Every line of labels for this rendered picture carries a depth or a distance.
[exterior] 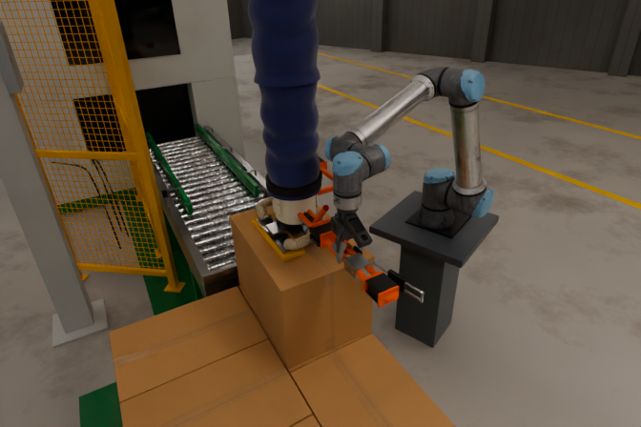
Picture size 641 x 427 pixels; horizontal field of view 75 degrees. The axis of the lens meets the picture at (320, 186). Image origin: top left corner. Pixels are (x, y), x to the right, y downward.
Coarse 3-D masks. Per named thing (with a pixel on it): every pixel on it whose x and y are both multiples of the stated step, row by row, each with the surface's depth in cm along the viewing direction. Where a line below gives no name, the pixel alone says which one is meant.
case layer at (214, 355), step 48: (240, 288) 209; (144, 336) 183; (192, 336) 182; (240, 336) 181; (144, 384) 161; (192, 384) 161; (240, 384) 160; (288, 384) 160; (336, 384) 159; (384, 384) 159
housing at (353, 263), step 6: (348, 258) 139; (354, 258) 139; (360, 258) 139; (348, 264) 138; (354, 264) 136; (360, 264) 136; (366, 264) 136; (348, 270) 139; (354, 270) 135; (354, 276) 136
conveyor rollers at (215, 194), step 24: (168, 144) 394; (192, 144) 388; (192, 168) 340; (216, 168) 340; (192, 192) 307; (216, 192) 307; (240, 192) 307; (192, 216) 275; (216, 216) 274; (216, 240) 249; (216, 264) 226
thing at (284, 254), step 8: (272, 216) 188; (256, 224) 183; (264, 224) 182; (264, 232) 177; (288, 232) 177; (272, 240) 171; (280, 240) 169; (280, 248) 166; (280, 256) 162; (288, 256) 162; (296, 256) 164
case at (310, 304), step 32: (256, 256) 168; (320, 256) 165; (256, 288) 181; (288, 288) 149; (320, 288) 156; (352, 288) 165; (288, 320) 155; (320, 320) 164; (352, 320) 173; (288, 352) 162; (320, 352) 171
